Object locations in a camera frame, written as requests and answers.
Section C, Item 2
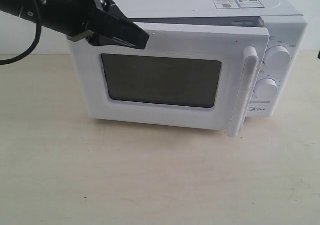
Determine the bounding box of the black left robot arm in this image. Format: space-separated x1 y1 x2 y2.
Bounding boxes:
0 0 150 50

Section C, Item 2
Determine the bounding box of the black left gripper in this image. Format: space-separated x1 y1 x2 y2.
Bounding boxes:
37 0 150 50

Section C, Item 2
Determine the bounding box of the black cable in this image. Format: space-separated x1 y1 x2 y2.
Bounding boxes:
0 0 42 66

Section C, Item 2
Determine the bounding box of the upper white control knob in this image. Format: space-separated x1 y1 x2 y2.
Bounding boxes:
263 45 291 70

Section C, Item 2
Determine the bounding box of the lower white control knob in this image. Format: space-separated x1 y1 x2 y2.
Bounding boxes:
254 78 279 101

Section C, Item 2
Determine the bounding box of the white control knob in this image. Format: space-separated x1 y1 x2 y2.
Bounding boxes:
254 78 279 101
263 45 291 70

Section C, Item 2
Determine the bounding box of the white microwave oven body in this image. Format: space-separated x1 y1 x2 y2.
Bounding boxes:
115 0 308 117

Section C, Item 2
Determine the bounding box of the blue white label sticker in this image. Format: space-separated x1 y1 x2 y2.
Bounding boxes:
213 0 265 10

